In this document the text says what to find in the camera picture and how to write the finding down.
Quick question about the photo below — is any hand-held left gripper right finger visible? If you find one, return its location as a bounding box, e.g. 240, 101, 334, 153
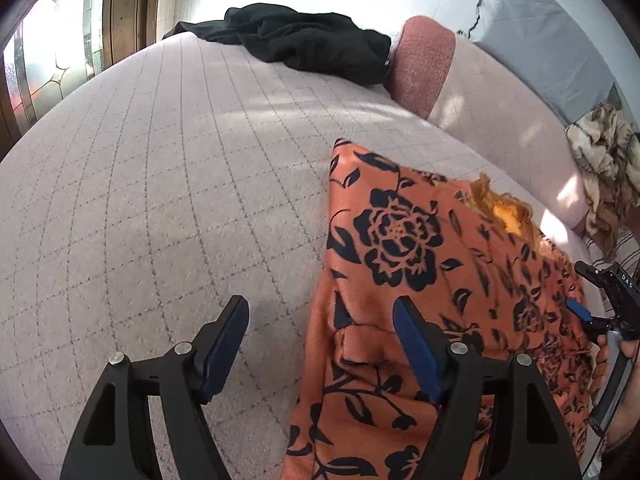
392, 296, 584, 480

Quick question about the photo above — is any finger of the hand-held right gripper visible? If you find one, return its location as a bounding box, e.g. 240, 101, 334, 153
565, 297, 617, 341
574, 260, 609, 287

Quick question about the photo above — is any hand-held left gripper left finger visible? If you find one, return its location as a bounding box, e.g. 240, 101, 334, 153
60, 295, 250, 480

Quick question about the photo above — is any orange floral garment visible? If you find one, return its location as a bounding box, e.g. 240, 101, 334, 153
282, 139, 608, 480

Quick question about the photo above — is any person's right forearm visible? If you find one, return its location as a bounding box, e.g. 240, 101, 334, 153
597, 437, 640, 480

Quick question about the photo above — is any person's right hand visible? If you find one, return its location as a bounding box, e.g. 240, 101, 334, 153
595, 334, 640, 461

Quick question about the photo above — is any striped cloth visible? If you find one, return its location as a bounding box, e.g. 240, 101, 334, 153
585, 230, 637, 267

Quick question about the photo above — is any beige floral cloth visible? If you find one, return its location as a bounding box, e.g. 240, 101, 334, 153
565, 104, 640, 261

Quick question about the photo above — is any white quilted bed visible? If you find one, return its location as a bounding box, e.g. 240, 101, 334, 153
0, 32, 601, 480

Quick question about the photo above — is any grey pillow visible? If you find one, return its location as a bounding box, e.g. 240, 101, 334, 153
470, 0, 619, 127

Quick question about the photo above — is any pink bolster cushion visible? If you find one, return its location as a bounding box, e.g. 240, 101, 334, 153
387, 16, 601, 233

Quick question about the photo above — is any black garment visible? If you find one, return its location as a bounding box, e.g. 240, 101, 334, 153
162, 4, 393, 86

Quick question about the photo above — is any wooden stained-glass door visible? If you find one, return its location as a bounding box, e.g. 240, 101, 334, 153
0, 0, 167, 137

